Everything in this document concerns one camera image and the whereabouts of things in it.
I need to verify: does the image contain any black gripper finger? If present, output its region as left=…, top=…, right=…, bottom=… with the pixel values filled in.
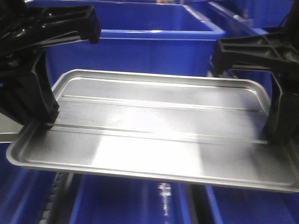
left=0, top=50, right=59, bottom=125
left=211, top=33, right=299, bottom=76
left=0, top=4, right=101, bottom=55
left=264, top=71, right=299, bottom=142

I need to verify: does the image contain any silver metal tray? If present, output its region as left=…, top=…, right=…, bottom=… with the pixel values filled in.
left=7, top=70, right=299, bottom=192

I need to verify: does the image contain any blue bin middle right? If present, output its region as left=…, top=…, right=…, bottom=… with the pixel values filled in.
left=207, top=1, right=281, bottom=84

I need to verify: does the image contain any blue bin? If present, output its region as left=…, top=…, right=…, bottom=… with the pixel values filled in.
left=0, top=143, right=56, bottom=224
left=205, top=186, right=299, bottom=224
left=69, top=174, right=222, bottom=224
left=207, top=1, right=281, bottom=84

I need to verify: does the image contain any blue bin lower left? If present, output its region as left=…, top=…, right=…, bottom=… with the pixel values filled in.
left=0, top=143, right=56, bottom=224

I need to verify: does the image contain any blue bin lower right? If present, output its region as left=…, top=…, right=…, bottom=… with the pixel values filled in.
left=205, top=186, right=299, bottom=224

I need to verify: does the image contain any blue bin middle shelf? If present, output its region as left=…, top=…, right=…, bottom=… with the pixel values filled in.
left=27, top=0, right=225, bottom=80

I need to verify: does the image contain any lower shelf roller track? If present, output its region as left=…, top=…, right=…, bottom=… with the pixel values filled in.
left=38, top=172, right=72, bottom=224

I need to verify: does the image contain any blue bin lower centre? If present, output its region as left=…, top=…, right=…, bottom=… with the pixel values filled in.
left=69, top=174, right=222, bottom=224

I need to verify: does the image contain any steel middle shelf rail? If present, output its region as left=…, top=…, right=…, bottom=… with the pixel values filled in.
left=0, top=114, right=23, bottom=143

